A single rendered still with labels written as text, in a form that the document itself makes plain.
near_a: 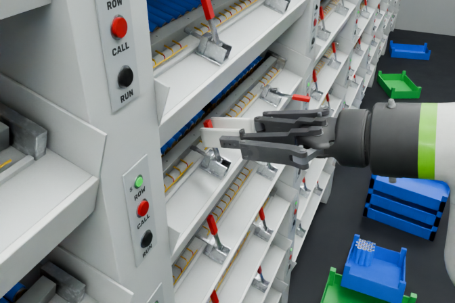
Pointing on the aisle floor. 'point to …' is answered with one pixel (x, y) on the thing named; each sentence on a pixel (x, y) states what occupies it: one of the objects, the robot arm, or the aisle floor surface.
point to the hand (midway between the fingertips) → (227, 132)
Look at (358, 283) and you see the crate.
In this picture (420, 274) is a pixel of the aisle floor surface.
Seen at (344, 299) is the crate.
